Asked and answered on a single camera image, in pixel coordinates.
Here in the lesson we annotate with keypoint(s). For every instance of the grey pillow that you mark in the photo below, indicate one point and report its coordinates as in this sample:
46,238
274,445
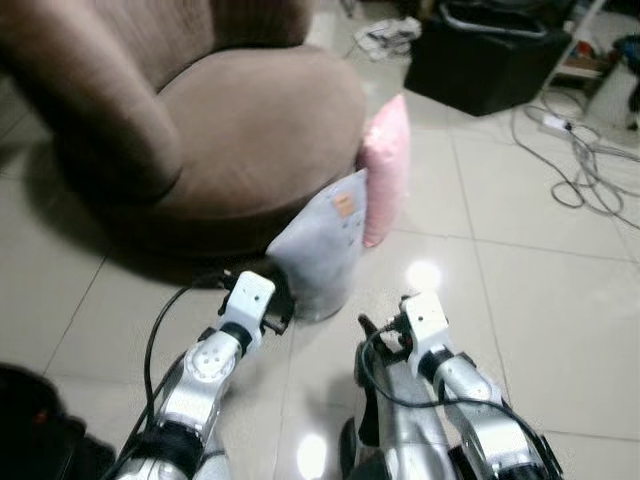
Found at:
320,250

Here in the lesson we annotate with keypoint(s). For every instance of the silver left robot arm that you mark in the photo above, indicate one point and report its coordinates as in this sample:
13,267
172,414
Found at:
195,385

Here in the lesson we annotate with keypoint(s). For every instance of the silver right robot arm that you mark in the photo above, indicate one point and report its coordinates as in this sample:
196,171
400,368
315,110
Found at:
490,420

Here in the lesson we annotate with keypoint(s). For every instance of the pink pillow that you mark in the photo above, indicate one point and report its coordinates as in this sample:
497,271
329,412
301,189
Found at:
388,170

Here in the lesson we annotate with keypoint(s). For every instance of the brown round sofa chair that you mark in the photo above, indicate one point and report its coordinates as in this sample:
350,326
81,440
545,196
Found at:
250,120

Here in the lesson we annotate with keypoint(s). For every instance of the white power adapter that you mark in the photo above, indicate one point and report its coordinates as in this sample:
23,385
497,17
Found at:
557,122

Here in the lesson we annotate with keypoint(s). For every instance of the blue stool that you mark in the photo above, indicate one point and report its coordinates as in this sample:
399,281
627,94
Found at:
628,55

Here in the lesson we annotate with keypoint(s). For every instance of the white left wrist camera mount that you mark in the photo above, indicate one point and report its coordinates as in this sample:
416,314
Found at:
248,298

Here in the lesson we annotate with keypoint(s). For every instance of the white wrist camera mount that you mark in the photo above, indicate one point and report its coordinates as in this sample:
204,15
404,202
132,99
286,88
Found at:
425,318
248,298

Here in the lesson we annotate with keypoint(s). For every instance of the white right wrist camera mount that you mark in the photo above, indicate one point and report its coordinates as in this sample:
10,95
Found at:
425,318

